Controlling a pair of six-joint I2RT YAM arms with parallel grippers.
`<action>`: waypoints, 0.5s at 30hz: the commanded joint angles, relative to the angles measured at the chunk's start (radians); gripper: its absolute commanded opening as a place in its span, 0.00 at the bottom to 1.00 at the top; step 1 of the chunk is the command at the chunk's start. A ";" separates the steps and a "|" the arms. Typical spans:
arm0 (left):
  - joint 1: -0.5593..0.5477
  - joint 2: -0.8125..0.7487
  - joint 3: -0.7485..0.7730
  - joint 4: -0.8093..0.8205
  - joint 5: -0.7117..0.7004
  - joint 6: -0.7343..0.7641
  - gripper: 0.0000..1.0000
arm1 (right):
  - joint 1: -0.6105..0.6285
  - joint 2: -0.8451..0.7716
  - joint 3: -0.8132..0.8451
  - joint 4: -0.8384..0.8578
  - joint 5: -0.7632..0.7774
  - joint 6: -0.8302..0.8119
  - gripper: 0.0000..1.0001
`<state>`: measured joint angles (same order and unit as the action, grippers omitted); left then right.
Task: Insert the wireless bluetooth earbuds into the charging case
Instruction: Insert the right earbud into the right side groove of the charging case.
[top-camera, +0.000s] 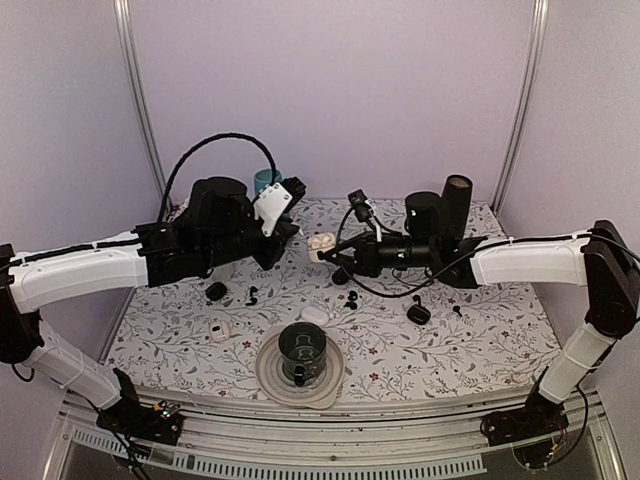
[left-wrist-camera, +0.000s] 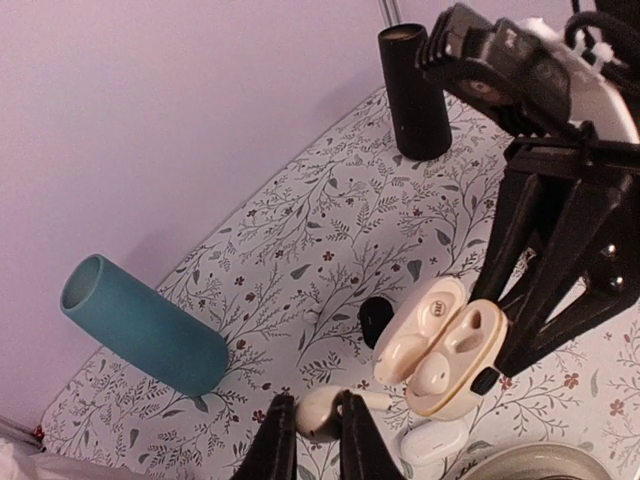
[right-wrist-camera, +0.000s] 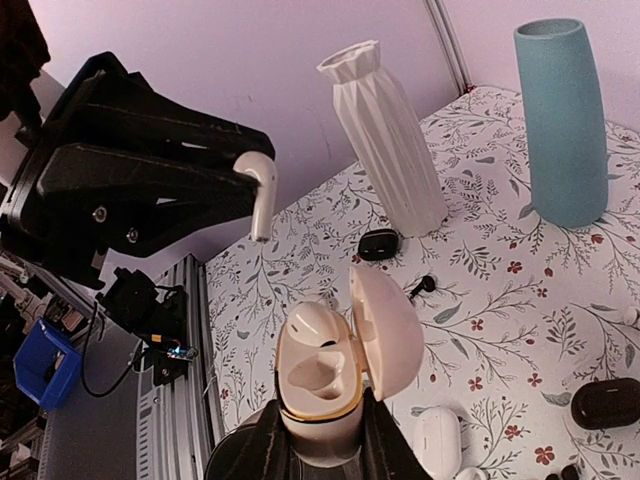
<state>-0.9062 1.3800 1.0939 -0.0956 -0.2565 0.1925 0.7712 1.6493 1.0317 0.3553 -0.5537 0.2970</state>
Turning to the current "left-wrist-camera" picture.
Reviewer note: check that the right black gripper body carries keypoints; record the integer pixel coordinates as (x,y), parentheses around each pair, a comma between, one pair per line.
(560,164)

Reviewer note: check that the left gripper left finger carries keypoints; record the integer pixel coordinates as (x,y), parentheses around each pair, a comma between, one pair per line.
(273,451)

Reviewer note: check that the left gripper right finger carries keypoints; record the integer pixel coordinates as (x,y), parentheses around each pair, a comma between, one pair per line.
(363,453)

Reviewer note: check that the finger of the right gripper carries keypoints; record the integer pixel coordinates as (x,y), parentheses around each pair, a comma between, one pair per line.
(585,275)
(513,222)

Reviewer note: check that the cream earbud case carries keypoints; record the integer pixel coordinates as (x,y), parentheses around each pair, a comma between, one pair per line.
(438,343)

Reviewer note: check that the black oval earbud case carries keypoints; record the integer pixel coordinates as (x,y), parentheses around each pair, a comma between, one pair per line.
(374,315)

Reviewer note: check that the dark brown vase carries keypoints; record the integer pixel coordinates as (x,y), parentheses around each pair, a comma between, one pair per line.
(418,108)

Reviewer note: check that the grey ceramic plate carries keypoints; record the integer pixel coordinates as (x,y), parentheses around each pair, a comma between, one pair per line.
(550,460)

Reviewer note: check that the teal vase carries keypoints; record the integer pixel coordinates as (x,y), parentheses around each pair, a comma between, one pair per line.
(145,329)

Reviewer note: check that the right aluminium frame post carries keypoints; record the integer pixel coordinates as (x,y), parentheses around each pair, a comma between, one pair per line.
(390,12)

